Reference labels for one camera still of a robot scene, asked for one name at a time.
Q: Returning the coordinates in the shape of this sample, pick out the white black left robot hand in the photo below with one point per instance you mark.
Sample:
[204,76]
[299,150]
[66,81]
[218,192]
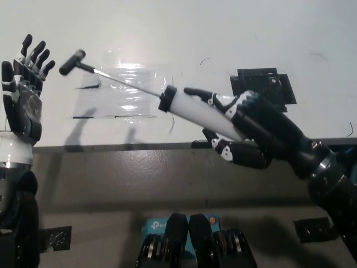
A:
[25,106]

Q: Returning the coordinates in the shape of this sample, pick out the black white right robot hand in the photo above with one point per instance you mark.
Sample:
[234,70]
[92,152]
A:
[267,125]

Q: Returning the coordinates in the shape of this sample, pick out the black tape patch on desk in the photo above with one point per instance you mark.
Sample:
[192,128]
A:
[259,79]

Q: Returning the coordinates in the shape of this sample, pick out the small black tape strip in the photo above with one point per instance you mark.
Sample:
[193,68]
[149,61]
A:
[198,144]

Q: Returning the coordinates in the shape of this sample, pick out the blue object under table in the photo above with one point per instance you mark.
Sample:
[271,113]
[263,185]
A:
[351,156]

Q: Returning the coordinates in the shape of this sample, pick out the clear plastic film sheet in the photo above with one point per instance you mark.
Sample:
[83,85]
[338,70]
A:
[122,95]

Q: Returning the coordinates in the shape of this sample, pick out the teal tp-link box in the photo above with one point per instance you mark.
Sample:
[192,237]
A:
[153,226]

